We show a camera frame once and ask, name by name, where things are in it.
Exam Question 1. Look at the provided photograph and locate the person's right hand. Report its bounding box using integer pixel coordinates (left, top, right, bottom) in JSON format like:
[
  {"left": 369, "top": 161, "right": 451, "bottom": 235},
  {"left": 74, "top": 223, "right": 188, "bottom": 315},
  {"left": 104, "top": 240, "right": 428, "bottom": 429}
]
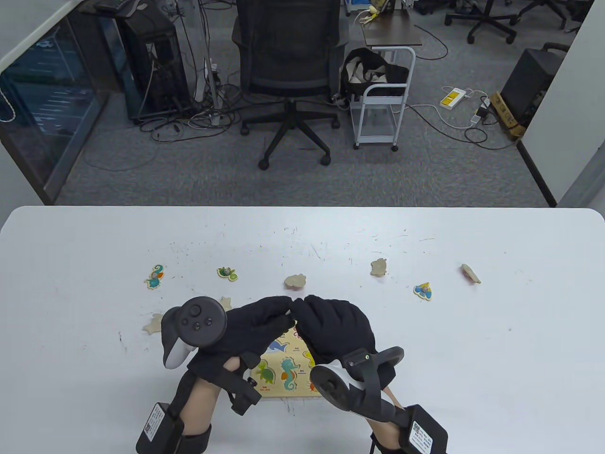
[{"left": 289, "top": 295, "right": 395, "bottom": 393}]

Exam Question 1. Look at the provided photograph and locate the person's left forearm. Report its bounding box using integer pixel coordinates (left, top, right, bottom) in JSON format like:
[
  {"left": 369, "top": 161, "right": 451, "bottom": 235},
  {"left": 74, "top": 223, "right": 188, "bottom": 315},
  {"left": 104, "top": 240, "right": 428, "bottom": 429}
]
[{"left": 182, "top": 357, "right": 237, "bottom": 436}]

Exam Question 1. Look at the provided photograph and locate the long black floor cable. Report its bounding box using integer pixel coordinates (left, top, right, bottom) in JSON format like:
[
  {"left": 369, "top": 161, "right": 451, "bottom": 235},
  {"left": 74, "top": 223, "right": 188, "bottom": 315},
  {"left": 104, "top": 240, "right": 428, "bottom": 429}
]
[{"left": 406, "top": 104, "right": 518, "bottom": 151}]

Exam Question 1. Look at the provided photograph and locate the person's right forearm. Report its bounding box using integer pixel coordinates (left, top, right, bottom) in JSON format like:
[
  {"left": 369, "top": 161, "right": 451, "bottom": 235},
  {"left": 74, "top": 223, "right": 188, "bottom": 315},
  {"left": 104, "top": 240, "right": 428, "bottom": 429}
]
[{"left": 369, "top": 388, "right": 407, "bottom": 454}]

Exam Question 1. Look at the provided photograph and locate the black mesh office chair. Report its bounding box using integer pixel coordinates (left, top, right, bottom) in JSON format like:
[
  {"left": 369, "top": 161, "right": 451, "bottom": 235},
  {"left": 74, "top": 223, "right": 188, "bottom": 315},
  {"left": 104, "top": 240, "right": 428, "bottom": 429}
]
[{"left": 232, "top": 0, "right": 350, "bottom": 171}]

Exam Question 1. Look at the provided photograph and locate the person's left hand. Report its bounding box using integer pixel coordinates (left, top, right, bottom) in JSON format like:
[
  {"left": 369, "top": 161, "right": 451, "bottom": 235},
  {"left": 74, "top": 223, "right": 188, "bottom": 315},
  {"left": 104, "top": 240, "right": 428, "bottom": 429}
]
[{"left": 187, "top": 296, "right": 296, "bottom": 416}]

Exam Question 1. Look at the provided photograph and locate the dark brown side desk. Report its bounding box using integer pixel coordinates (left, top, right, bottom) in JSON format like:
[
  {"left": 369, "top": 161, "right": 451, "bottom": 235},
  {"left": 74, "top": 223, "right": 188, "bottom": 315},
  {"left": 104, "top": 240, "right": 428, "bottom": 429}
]
[{"left": 362, "top": 9, "right": 423, "bottom": 48}]

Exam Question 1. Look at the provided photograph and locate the wooden animal puzzle frame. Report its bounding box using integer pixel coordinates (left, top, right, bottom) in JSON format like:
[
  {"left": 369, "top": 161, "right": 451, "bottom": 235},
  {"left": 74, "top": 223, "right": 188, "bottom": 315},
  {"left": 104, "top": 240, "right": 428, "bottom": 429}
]
[{"left": 251, "top": 324, "right": 327, "bottom": 399}]

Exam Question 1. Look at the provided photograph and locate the black wrist strap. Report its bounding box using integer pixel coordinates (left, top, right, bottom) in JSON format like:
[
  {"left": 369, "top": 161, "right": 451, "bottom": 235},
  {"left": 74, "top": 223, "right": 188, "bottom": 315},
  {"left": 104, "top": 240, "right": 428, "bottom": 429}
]
[
  {"left": 371, "top": 435, "right": 402, "bottom": 454},
  {"left": 177, "top": 423, "right": 212, "bottom": 454}
]

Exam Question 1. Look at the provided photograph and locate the black swivel office chair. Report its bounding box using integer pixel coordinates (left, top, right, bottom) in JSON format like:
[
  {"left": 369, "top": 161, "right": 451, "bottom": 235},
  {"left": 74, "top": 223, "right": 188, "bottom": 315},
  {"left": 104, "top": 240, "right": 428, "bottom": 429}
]
[
  {"left": 518, "top": 0, "right": 582, "bottom": 31},
  {"left": 444, "top": 0, "right": 518, "bottom": 45}
]

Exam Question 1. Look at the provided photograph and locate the glass partition panel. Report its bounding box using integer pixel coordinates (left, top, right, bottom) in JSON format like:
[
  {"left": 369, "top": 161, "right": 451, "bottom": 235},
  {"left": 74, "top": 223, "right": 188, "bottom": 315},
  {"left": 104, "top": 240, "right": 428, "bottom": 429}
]
[{"left": 0, "top": 9, "right": 112, "bottom": 206}]

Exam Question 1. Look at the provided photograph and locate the black white handheld controller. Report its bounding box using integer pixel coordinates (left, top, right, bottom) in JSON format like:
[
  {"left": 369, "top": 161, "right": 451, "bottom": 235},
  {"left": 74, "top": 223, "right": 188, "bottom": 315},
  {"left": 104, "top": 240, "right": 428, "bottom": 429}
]
[
  {"left": 310, "top": 347, "right": 406, "bottom": 422},
  {"left": 162, "top": 296, "right": 228, "bottom": 369}
]

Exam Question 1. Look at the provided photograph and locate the bundle of floor cables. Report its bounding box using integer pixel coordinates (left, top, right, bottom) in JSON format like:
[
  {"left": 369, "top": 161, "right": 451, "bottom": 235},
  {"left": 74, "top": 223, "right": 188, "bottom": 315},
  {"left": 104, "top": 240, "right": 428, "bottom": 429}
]
[{"left": 137, "top": 80, "right": 246, "bottom": 142}]

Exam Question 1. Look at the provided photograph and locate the cardboard box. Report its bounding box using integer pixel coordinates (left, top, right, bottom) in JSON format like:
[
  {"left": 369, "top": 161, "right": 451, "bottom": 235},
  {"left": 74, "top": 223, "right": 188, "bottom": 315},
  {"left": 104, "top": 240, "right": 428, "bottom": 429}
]
[{"left": 489, "top": 91, "right": 526, "bottom": 139}]

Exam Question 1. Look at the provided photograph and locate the black cabinet box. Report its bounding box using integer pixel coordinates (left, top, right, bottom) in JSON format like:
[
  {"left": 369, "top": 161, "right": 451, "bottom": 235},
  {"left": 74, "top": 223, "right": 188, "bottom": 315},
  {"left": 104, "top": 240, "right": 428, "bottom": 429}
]
[{"left": 500, "top": 47, "right": 568, "bottom": 126}]

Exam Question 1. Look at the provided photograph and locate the white desk leg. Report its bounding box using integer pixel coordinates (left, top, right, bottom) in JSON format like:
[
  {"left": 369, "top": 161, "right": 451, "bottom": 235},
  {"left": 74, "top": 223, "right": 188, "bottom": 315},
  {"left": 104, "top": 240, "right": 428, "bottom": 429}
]
[{"left": 201, "top": 0, "right": 223, "bottom": 126}]

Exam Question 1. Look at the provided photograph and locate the black bag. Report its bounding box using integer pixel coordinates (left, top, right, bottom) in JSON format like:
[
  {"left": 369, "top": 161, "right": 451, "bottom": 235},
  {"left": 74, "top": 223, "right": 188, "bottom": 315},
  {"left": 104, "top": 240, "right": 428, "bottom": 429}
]
[{"left": 340, "top": 47, "right": 409, "bottom": 97}]

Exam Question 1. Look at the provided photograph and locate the yellow white cable bundle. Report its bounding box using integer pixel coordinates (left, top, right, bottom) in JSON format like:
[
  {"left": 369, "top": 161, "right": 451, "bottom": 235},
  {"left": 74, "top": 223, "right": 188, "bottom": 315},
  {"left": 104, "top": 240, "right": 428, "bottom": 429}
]
[{"left": 355, "top": 0, "right": 384, "bottom": 25}]

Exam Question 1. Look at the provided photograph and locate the black keyboard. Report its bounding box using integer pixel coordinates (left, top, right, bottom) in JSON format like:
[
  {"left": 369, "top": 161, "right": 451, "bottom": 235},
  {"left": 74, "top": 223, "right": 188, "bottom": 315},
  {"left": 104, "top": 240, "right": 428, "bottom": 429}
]
[{"left": 92, "top": 0, "right": 142, "bottom": 17}]

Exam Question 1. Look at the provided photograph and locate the yellow white power strip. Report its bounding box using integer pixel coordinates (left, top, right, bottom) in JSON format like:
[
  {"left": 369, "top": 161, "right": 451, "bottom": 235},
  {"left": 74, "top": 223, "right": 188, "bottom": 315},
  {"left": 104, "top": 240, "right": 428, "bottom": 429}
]
[{"left": 440, "top": 87, "right": 467, "bottom": 110}]

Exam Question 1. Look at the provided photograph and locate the black computer tower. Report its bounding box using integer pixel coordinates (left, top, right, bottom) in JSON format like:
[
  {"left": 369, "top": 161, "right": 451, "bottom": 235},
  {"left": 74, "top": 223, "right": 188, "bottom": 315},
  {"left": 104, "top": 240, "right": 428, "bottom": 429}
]
[{"left": 118, "top": 12, "right": 192, "bottom": 119}]

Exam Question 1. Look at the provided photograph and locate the white cord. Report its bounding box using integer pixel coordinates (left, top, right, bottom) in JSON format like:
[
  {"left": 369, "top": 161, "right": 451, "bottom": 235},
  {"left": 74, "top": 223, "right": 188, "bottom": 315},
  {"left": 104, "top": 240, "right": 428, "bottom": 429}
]
[{"left": 0, "top": 87, "right": 17, "bottom": 123}]

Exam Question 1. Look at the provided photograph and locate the white rolling cart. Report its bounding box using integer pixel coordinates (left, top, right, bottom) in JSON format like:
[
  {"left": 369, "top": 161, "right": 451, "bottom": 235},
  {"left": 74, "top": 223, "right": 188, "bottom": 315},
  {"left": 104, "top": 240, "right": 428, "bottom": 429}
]
[{"left": 352, "top": 46, "right": 416, "bottom": 153}]

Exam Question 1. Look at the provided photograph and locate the black labelled wrist box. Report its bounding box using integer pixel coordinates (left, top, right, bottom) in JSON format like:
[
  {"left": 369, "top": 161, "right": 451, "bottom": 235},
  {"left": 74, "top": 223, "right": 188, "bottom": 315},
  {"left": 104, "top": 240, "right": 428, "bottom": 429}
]
[
  {"left": 399, "top": 404, "right": 449, "bottom": 454},
  {"left": 136, "top": 402, "right": 185, "bottom": 454}
]

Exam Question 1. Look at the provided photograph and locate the seahorse puzzle piece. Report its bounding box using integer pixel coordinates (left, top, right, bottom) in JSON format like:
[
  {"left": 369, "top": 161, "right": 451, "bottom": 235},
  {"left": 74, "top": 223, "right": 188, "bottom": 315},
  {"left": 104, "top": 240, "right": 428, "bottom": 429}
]
[{"left": 144, "top": 264, "right": 166, "bottom": 290}]

